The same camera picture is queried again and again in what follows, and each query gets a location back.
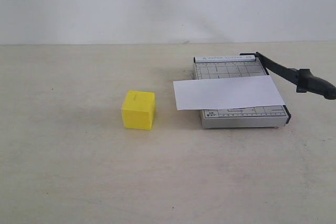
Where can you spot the grey metal paper cutter base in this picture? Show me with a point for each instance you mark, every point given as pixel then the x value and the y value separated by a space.
pixel 243 65

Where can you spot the white paper sheet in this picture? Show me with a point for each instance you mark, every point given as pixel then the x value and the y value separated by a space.
pixel 228 93

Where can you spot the yellow foam cube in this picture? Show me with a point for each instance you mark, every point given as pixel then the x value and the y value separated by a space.
pixel 138 110

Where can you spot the black cutter blade arm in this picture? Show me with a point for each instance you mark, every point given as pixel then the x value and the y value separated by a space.
pixel 304 80

